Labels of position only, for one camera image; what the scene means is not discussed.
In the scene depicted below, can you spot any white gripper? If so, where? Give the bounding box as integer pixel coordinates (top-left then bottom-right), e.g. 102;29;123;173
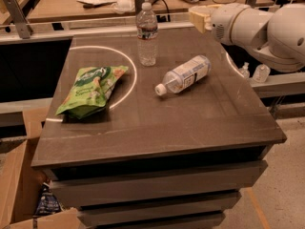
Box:
189;3;251;46

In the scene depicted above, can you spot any clear water bottle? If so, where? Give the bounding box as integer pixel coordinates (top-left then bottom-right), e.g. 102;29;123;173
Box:
136;2;158;66

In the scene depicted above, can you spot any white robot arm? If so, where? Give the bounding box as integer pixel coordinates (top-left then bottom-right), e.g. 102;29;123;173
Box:
189;3;305;73

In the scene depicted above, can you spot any blue label plastic bottle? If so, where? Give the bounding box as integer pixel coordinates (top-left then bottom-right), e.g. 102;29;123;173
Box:
155;55;212;96

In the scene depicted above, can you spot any small sanitizer bottle left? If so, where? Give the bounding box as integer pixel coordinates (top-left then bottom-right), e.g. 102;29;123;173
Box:
239;62;250;78

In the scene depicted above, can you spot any small sanitizer bottle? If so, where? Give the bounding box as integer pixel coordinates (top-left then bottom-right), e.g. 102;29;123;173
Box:
239;62;250;78
253;64;271;83

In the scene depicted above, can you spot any small sanitizer bottle right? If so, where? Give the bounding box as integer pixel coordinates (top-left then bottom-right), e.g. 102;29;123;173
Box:
253;64;271;83

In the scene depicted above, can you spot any grey drawer cabinet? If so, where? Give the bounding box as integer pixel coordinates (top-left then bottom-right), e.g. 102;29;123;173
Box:
32;28;286;229

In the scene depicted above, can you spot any green snack bag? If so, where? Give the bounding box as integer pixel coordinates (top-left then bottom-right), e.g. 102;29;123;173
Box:
56;66;129;119

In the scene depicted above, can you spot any cardboard box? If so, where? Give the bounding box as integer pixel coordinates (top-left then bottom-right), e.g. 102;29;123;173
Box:
0;107;86;229

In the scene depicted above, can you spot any dark blue snack packet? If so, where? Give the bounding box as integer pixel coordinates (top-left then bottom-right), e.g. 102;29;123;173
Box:
34;183;62;217

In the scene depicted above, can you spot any metal rail bracket left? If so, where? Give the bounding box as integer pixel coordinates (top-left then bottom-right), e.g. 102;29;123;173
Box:
3;0;31;39

